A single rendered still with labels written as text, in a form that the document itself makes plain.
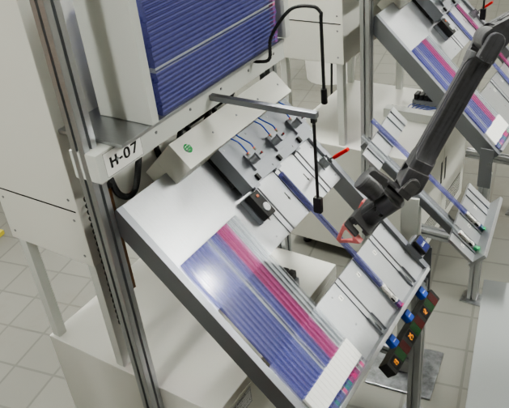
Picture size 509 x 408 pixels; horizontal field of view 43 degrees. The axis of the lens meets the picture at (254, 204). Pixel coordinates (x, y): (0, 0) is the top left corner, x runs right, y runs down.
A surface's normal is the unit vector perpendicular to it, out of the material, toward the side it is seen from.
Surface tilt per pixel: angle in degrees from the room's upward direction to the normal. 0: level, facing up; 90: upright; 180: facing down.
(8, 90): 90
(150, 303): 0
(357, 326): 44
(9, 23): 90
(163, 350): 0
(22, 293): 0
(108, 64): 90
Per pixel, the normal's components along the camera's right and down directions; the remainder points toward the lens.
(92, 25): -0.54, 0.50
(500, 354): -0.10, -0.84
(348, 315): 0.51, -0.44
